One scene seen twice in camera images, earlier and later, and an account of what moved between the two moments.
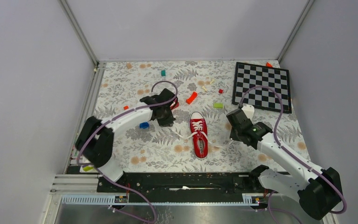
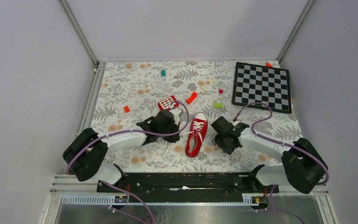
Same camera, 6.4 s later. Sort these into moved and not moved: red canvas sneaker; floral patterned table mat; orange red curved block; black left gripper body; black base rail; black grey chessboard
Moved: black left gripper body; red canvas sneaker
Not moved: black base rail; floral patterned table mat; orange red curved block; black grey chessboard
